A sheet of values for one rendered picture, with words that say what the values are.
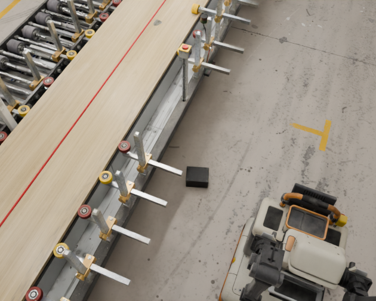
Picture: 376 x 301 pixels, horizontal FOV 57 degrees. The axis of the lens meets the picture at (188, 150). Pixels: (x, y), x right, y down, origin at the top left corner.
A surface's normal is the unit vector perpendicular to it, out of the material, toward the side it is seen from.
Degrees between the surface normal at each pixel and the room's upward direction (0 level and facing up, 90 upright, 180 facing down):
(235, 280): 0
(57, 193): 0
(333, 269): 43
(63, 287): 0
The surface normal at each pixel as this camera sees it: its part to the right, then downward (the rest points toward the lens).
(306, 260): -0.25, 0.12
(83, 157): 0.01, -0.55
